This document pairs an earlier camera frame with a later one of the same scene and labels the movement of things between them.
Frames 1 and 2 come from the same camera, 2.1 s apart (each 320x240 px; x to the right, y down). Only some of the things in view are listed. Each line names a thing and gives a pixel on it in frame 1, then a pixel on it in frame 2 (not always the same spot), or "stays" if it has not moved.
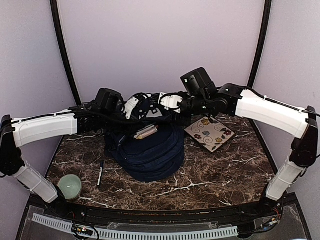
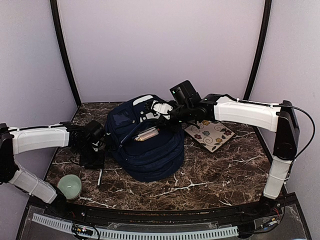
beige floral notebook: [209, 133] stays
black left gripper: [132, 127] → [99, 163]
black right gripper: [186, 120] → [173, 128]
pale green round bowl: [70, 185] stays
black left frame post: [57, 15] stays
